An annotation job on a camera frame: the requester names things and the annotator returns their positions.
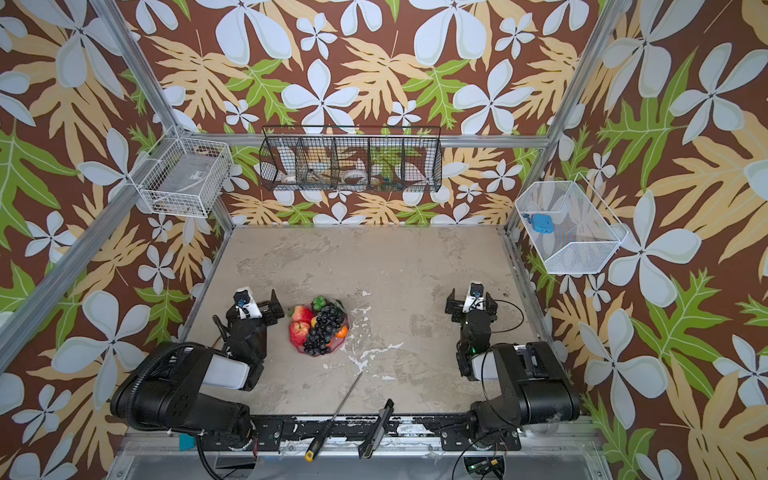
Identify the black rod yellow tip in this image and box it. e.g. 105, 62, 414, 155
304, 372, 363, 462

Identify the dark purple mangosteen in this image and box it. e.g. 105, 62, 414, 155
312, 296, 327, 312

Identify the red apple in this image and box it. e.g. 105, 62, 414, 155
289, 321, 311, 348

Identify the white wire basket left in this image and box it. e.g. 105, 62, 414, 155
132, 134, 233, 218

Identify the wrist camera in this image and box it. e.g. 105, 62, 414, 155
233, 287, 262, 319
463, 282, 485, 313

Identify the white wire basket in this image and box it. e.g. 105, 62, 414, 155
515, 176, 629, 276
132, 134, 233, 218

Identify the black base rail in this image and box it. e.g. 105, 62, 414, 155
202, 413, 521, 454

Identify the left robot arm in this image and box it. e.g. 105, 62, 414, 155
110, 287, 285, 448

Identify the pink polka dot plate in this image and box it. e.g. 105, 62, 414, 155
289, 296, 351, 357

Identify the red strawberry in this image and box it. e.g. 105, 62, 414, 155
291, 305, 315, 324

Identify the white wire basket right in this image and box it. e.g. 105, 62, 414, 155
515, 176, 629, 276

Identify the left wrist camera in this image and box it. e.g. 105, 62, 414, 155
233, 287, 262, 319

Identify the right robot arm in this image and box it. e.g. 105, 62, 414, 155
445, 283, 581, 441

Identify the black grape bunch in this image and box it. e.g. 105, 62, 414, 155
303, 303, 348, 356

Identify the blue object in basket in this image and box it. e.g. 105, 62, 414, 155
525, 213, 555, 234

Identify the black wire basket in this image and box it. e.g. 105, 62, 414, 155
256, 125, 444, 192

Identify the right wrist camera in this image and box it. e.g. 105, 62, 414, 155
463, 282, 485, 313

